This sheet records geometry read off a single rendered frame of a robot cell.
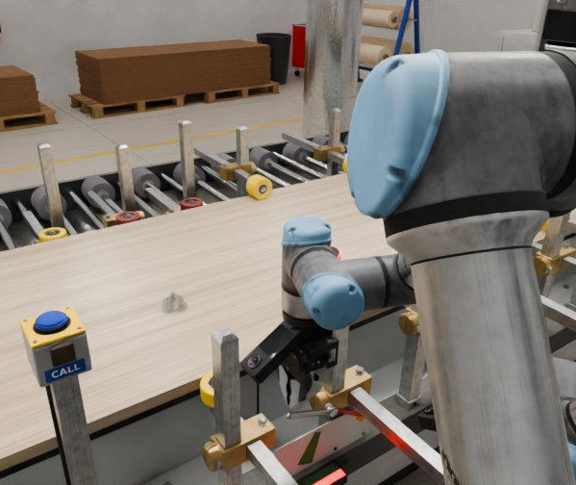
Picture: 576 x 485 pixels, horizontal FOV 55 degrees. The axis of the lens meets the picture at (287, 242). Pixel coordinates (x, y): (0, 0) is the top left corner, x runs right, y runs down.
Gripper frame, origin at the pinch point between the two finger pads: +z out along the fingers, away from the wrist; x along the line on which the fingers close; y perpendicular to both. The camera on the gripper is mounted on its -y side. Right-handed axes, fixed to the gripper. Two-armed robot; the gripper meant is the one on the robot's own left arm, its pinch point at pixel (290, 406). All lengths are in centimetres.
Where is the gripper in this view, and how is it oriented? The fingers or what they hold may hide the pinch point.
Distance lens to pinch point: 103.0
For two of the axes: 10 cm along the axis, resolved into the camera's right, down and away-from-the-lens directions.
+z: -0.2, 8.9, 4.5
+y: 8.2, -2.4, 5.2
